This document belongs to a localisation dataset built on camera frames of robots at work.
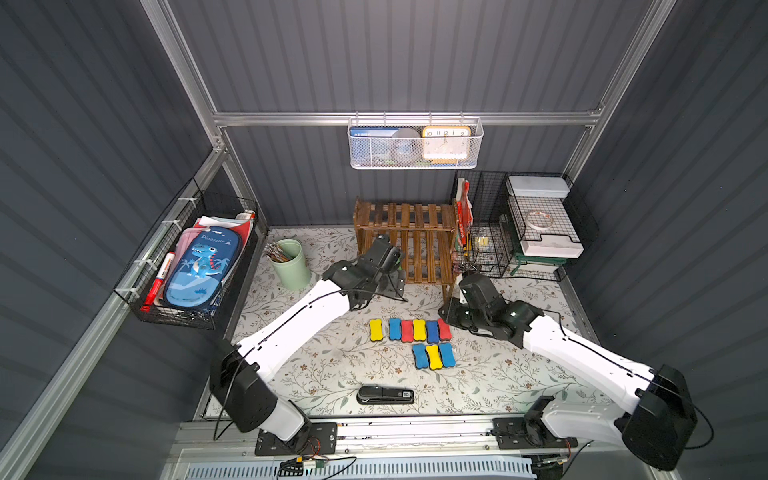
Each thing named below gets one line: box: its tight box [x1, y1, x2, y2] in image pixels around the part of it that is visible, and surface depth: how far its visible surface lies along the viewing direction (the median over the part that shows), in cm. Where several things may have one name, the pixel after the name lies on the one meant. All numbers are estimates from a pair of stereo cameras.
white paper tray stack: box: [505, 176, 585, 259], surface depth 98 cm
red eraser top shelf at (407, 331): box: [401, 320, 414, 343], surface depth 92 cm
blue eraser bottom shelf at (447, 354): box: [439, 342, 457, 367], surface depth 88 cm
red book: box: [456, 180, 473, 245], surface depth 115 cm
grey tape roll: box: [390, 127, 422, 164], surface depth 89 cm
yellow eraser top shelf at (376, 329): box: [369, 318, 384, 341], surface depth 93 cm
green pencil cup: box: [271, 239, 311, 291], surface depth 96 cm
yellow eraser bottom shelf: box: [426, 344, 443, 370], surface depth 86 cm
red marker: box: [140, 251, 176, 312], surface depth 66 cm
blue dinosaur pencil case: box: [164, 227, 242, 311], surface depth 66 cm
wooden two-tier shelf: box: [354, 200, 457, 303], surface depth 91 cm
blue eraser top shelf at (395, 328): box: [389, 318, 401, 340], surface depth 95 cm
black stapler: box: [356, 385, 415, 405], surface depth 80 cm
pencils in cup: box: [264, 242, 290, 263], surface depth 93 cm
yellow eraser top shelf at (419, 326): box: [413, 319, 427, 341], surface depth 93 cm
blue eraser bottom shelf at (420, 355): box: [412, 343, 428, 368], surface depth 88 cm
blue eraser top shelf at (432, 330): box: [426, 320, 439, 343], surface depth 93 cm
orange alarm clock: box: [422, 126, 472, 159], surface depth 90 cm
